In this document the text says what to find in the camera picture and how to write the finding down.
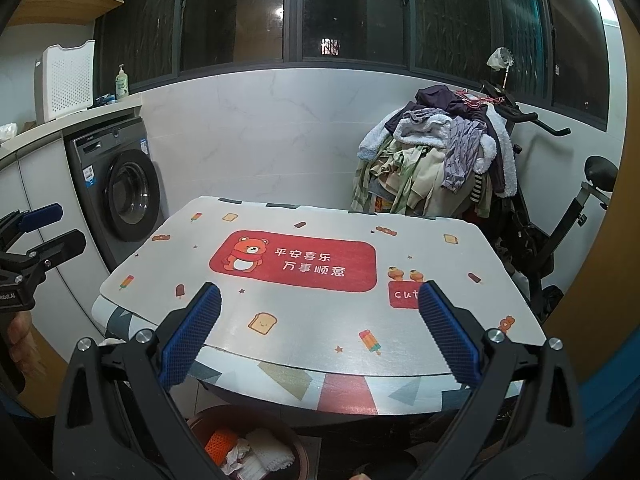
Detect white cabinet doors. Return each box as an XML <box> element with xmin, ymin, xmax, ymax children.
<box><xmin>0</xmin><ymin>150</ymin><xmax>111</xmax><ymax>361</ymax></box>

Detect dark framed window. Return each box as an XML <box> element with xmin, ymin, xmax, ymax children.
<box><xmin>95</xmin><ymin>0</ymin><xmax>611</xmax><ymax>133</ymax></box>

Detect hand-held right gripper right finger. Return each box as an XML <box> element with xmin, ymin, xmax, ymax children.
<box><xmin>415</xmin><ymin>280</ymin><xmax>593</xmax><ymax>480</ymax></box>

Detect pile of clothes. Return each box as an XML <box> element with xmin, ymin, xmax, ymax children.
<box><xmin>350</xmin><ymin>85</ymin><xmax>518</xmax><ymax>221</ymax></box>

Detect black exercise bike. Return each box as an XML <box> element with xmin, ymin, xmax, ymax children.
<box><xmin>480</xmin><ymin>80</ymin><xmax>621</xmax><ymax>321</ymax></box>

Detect white bear print table mat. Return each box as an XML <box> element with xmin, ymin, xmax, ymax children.
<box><xmin>99</xmin><ymin>195</ymin><xmax>548</xmax><ymax>378</ymax></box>

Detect grey washing machine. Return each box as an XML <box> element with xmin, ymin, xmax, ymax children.
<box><xmin>65</xmin><ymin>116</ymin><xmax>168</xmax><ymax>271</ymax></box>

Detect table with patterned tablecloth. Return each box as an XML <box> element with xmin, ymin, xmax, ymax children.
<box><xmin>92</xmin><ymin>195</ymin><xmax>548</xmax><ymax>428</ymax></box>

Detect white perforated laundry basket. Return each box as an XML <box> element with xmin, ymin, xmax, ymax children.
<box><xmin>34</xmin><ymin>40</ymin><xmax>96</xmax><ymax>123</ymax></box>

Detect white countertop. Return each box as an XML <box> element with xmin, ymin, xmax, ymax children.
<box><xmin>0</xmin><ymin>97</ymin><xmax>143</xmax><ymax>161</ymax></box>

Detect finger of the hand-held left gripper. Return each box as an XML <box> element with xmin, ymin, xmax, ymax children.
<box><xmin>0</xmin><ymin>203</ymin><xmax>63</xmax><ymax>248</ymax></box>
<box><xmin>0</xmin><ymin>229</ymin><xmax>87</xmax><ymax>281</ymax></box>

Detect brown round bin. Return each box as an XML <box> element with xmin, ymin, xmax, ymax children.
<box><xmin>186</xmin><ymin>405</ymin><xmax>323</xmax><ymax>480</ymax></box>

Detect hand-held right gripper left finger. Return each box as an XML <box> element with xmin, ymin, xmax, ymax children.
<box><xmin>52</xmin><ymin>281</ymin><xmax>222</xmax><ymax>480</ymax></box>

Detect white plastic bag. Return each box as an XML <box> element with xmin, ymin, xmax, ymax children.
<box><xmin>486</xmin><ymin>47</ymin><xmax>516</xmax><ymax>72</ymax></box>

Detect person's left hand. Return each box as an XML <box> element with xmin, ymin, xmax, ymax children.
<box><xmin>5</xmin><ymin>310</ymin><xmax>48</xmax><ymax>376</ymax></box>

